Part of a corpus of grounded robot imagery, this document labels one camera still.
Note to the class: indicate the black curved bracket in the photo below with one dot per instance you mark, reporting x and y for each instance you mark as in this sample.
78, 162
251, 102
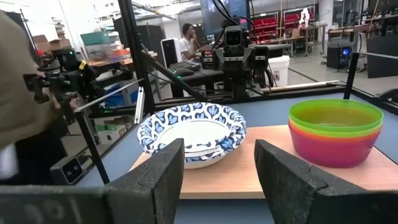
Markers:
390, 94

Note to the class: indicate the clear storage bin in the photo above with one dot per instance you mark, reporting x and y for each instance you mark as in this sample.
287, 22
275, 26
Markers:
102, 51

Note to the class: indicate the wooden shelf with black frame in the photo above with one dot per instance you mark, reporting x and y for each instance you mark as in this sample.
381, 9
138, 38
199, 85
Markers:
248, 174

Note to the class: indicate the person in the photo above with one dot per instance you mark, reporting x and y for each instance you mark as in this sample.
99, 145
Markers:
18, 77
186, 46

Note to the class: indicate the white and green box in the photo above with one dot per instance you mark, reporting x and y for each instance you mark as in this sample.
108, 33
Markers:
107, 135

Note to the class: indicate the black desk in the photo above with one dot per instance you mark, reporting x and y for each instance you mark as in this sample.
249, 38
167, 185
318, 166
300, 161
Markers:
202, 76

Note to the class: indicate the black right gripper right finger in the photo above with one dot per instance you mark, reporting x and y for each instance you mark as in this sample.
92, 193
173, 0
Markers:
295, 193

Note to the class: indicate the teal storage bin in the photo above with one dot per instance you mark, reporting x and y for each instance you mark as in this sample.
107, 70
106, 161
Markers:
94, 38

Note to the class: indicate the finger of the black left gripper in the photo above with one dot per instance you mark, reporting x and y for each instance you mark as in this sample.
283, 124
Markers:
260, 57
207, 59

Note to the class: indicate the white robot figure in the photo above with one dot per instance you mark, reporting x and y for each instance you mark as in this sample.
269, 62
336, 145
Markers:
305, 17

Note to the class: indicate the blue table mat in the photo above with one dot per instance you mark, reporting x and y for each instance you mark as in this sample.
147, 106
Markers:
267, 112

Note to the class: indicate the red storage bin rack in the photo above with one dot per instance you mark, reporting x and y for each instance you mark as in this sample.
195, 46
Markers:
264, 26
292, 18

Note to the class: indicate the cardboard box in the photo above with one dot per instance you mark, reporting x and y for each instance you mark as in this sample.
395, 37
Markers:
60, 44

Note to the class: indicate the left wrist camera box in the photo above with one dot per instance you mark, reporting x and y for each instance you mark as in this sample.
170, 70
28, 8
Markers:
233, 38

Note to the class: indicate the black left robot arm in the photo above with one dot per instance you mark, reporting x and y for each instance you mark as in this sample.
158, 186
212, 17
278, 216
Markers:
239, 84

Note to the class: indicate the black metal rig frame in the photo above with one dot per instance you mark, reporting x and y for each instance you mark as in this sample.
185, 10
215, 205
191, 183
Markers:
136, 62

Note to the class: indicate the black computer tower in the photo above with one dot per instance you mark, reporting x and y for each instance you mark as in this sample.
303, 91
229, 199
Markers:
335, 56

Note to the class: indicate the orange plastic bowl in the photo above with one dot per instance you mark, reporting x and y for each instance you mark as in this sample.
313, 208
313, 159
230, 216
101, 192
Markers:
335, 139

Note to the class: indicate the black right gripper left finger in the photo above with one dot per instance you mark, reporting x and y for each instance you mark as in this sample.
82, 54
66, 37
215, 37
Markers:
149, 193

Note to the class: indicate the green plastic bowl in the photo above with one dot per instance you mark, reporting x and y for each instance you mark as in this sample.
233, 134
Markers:
335, 118

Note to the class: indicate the white plastic bucket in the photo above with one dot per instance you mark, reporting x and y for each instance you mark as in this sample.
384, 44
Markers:
280, 70

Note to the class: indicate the black perforated panel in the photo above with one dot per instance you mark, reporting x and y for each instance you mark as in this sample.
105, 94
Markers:
382, 56

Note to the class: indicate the large blue display screen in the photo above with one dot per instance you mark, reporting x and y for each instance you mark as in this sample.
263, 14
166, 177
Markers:
206, 18

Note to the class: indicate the blue storage bin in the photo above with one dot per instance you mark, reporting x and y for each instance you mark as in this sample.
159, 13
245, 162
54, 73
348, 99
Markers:
116, 99

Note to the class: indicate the white computer tower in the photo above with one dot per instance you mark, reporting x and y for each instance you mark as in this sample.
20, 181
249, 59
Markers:
169, 53

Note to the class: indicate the black cabinet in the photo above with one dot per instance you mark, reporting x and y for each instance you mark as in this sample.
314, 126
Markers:
152, 39

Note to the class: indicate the black keyboard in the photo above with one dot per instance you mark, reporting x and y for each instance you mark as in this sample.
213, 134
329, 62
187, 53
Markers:
185, 66

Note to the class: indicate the lime plastic bowl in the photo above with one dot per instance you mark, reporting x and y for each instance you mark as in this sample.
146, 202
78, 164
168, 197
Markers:
335, 134

